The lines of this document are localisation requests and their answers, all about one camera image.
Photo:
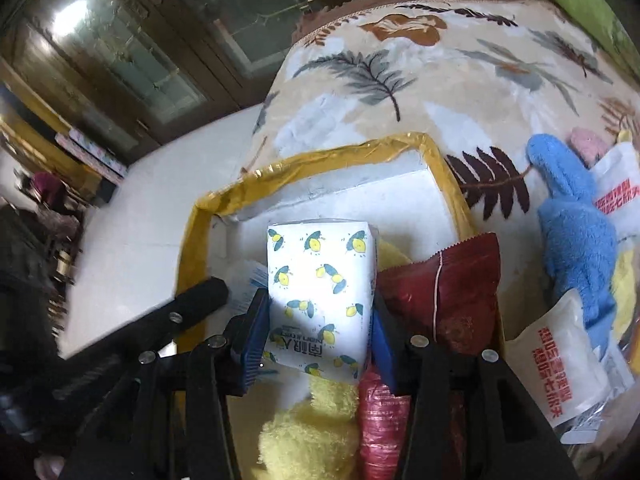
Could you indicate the lemon print tissue pack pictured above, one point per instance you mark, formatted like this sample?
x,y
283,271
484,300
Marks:
x,y
320,280

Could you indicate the leaf print blanket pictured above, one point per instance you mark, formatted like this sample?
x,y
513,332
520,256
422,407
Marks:
x,y
450,85

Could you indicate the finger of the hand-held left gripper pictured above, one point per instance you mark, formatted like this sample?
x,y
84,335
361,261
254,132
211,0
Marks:
x,y
175,317

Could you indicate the white blue striped packet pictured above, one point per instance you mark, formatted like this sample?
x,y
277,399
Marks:
x,y
247,280

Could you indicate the dark red cloth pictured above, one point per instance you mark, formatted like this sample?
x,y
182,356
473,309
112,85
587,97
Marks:
x,y
47,187

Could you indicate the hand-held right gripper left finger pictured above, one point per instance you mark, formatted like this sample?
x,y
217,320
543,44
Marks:
x,y
252,345

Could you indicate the red mesh bag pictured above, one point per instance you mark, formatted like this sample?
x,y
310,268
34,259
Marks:
x,y
380,425

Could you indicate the clear plastic packet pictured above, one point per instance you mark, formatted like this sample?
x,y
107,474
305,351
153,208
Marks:
x,y
585,425

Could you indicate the printed flat box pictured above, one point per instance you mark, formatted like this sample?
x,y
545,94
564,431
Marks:
x,y
92,152

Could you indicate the dark red snack packet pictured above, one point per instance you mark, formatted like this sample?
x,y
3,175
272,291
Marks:
x,y
460,290

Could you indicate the yellow plush toy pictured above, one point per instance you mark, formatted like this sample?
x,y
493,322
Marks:
x,y
305,435

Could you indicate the yellow plastic basket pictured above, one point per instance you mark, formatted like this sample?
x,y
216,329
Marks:
x,y
400,195

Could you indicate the yellow packet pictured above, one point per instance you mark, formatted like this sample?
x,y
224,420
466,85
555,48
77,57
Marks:
x,y
627,285

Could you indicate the dark glass door cabinet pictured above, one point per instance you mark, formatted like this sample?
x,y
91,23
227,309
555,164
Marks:
x,y
125,60

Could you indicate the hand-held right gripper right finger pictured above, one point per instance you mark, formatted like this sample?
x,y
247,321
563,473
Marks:
x,y
382,350

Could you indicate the white packet red print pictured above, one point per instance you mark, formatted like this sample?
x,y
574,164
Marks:
x,y
620,180
555,360

